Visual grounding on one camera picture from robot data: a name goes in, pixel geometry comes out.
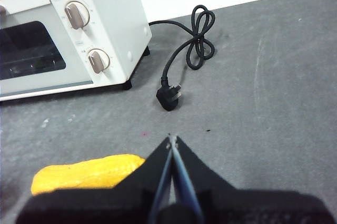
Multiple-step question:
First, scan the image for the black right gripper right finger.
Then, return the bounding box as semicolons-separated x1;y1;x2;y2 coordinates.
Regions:
172;135;333;224

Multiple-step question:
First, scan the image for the black power cable with plug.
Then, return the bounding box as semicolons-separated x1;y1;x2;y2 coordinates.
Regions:
148;4;216;112

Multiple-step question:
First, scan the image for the white glass oven door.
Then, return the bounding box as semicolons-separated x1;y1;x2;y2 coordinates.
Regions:
0;0;94;102

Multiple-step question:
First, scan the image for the yellow corn cob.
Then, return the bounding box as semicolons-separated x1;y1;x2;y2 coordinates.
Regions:
31;154;146;196

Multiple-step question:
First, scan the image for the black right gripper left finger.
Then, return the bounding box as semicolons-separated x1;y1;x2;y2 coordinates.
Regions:
15;135;174;224

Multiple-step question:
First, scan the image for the white toaster oven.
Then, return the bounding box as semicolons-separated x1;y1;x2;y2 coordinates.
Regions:
0;0;153;102

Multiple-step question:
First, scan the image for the beige oven knob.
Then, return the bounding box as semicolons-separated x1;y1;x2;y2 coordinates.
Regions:
87;48;111;74
64;1;91;30

